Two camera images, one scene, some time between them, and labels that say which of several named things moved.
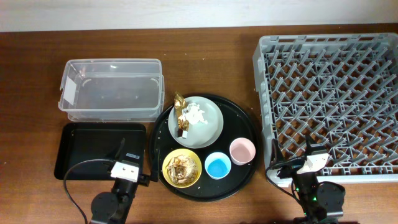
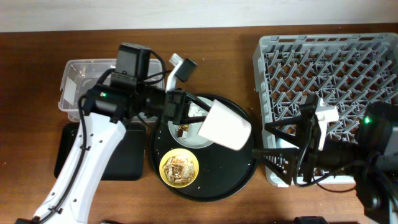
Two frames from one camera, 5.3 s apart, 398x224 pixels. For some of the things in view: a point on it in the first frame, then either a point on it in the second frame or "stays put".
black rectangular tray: (83, 141) stays put
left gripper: (153, 170) → (175, 104)
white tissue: (193, 114) stays put
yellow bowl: (181, 168) stays put
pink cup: (242, 151) → (226, 125)
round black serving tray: (237, 123) stays put
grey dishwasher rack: (341, 91) stays put
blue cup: (217, 165) → (283, 144)
